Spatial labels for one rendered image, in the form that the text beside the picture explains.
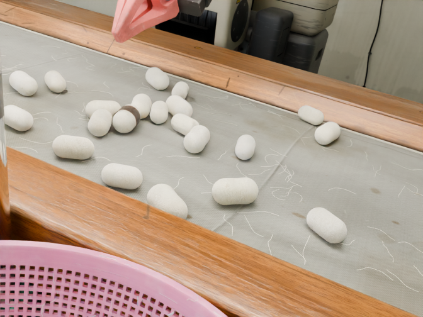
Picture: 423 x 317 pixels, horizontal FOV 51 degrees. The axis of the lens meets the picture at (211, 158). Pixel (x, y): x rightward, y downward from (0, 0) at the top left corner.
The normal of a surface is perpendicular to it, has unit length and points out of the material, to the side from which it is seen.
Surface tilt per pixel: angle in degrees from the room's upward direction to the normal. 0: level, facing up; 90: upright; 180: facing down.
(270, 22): 90
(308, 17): 90
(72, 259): 75
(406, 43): 90
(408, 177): 0
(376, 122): 45
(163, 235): 0
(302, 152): 0
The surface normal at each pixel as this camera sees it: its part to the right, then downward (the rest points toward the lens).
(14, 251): 0.18, 0.25
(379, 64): -0.41, 0.37
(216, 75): -0.17, -0.35
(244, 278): 0.17, -0.86
